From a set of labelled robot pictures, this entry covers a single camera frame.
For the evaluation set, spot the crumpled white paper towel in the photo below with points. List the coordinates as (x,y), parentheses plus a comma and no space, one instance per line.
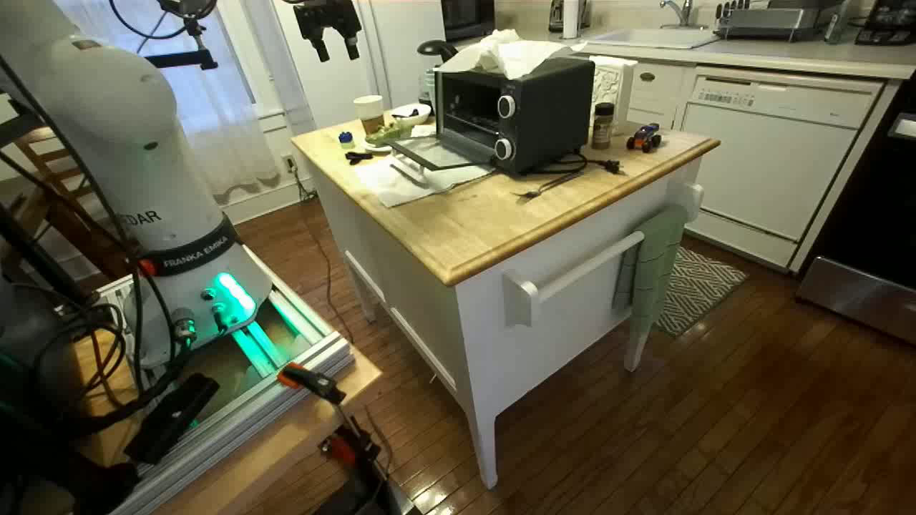
(511,52)

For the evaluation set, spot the black toaster oven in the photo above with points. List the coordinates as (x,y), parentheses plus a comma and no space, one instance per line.
(544,116)

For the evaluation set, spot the green leaf-shaped cloth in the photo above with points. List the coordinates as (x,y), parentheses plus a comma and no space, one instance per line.
(397,133)

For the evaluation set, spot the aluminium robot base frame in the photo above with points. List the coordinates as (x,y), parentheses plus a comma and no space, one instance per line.
(288,375)

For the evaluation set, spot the patterned floor rug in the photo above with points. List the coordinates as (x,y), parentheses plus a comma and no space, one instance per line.
(702,288)

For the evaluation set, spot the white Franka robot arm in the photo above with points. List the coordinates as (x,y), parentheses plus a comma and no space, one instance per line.
(115,116)

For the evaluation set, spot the white paper sheet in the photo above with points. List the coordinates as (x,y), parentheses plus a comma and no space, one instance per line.
(390,188)

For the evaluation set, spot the small blue object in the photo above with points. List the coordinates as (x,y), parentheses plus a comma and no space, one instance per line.
(345,139)

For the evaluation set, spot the dark boxy counter appliance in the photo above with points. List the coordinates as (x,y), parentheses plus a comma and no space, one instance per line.
(467,19)

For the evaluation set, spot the white dishwasher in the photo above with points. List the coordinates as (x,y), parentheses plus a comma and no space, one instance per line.
(762,162)

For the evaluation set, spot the black flat box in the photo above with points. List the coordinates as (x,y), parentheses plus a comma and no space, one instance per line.
(172,420)

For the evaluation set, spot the white paper towel roll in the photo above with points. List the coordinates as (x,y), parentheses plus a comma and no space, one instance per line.
(570,19)

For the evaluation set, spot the black camera tripod mount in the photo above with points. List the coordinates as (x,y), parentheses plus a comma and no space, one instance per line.
(187,59)

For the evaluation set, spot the white window curtain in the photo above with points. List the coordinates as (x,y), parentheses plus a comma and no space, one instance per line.
(219,125)

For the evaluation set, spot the wooden robot platform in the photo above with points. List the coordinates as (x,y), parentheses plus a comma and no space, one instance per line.
(317,438)

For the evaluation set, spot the white kitchen sink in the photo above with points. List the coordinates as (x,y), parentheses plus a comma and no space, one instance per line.
(660,39)

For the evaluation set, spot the white wooden-top kitchen island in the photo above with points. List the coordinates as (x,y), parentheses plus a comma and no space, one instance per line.
(533,317)

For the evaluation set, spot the white flat plastic tool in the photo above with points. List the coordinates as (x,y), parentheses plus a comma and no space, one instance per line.
(411,172)

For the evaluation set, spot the small spice bottle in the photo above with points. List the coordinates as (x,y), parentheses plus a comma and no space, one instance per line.
(602,128)

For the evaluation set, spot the white wall outlet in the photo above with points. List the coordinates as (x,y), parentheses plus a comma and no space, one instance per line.
(290,165)

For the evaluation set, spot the white carton box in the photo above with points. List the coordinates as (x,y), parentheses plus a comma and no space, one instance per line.
(616,88)

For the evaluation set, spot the brown wooden chair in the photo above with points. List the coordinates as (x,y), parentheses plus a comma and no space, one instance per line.
(86,232)

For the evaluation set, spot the red black clamp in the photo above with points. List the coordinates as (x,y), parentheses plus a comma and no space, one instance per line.
(353,447)

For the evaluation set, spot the chrome sink faucet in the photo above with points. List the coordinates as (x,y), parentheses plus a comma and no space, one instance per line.
(683,12)

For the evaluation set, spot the dark dish rack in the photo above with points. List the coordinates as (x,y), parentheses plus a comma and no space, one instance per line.
(769,20)

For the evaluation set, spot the white kitchen counter cabinets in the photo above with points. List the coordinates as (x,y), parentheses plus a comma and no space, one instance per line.
(660,88)

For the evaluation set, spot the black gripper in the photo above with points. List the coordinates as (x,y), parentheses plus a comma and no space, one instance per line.
(324,16)

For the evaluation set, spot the white paper cup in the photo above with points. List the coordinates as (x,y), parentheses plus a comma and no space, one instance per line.
(371,112)

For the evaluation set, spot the green hanging towel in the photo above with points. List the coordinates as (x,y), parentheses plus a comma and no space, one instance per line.
(660,266)

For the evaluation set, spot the black stove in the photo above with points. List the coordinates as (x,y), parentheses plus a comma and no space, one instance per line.
(869,218)

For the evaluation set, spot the orange black clamp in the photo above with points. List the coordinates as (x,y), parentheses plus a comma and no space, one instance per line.
(317,384)

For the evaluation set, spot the red blue toy car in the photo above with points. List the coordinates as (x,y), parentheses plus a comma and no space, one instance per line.
(645,139)

